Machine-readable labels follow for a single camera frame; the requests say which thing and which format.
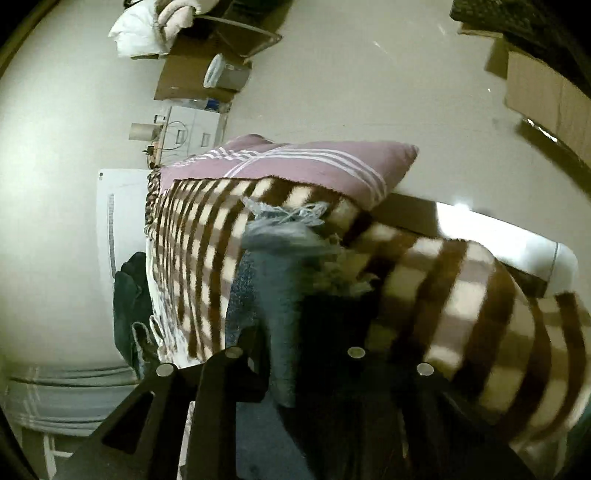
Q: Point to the open brown cardboard box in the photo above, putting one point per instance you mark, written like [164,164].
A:
[545,92]

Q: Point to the flat brown cardboard sheet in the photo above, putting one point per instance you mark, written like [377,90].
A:
[189,69]

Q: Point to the white cylindrical cup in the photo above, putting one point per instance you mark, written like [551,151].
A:
[143,132]

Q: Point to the brown white checked blanket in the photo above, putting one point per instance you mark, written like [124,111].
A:
[461,304]

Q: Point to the grey striped cloth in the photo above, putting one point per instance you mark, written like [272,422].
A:
[64,397]

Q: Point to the grey plastic bucket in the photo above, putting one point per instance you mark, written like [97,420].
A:
[226,71]

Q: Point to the blue frayed denim pants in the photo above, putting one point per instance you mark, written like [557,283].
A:
[277,295]

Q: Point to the white bed frame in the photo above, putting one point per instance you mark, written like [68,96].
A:
[508,240]

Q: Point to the pink striped pillow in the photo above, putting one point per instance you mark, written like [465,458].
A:
[295,161]

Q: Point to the white drawer unit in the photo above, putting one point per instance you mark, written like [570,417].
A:
[194,129]

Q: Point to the dark patterned cloth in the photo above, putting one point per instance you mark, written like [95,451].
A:
[531,23]

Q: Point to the white crumpled bedding pile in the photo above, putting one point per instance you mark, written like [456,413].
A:
[147,25]

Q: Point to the dark green garment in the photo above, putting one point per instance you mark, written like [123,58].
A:
[131,295]

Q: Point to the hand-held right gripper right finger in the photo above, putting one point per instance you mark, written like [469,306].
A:
[369,392]

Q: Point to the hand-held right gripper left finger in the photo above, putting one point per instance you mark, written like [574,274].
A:
[220,385]

